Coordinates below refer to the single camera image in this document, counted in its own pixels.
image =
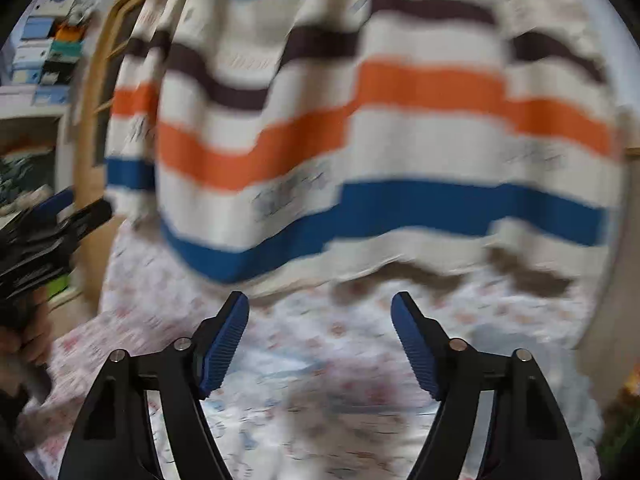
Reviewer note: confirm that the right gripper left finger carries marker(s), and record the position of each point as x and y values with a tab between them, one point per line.
112	437

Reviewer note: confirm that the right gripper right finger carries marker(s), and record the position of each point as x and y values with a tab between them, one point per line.
525	440

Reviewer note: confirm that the white cartoon print pants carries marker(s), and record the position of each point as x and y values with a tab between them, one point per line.
330	414

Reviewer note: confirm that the person left hand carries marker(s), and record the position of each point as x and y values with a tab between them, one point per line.
34	343

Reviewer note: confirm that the wooden glass panel door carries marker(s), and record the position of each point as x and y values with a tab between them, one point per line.
105	48

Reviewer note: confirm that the white storage shelf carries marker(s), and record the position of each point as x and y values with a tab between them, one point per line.
38	66

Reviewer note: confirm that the patterned bed sheet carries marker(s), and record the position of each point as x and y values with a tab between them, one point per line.
148	300

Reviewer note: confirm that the striped hanging curtain cloth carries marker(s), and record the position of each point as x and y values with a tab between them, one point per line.
282	142

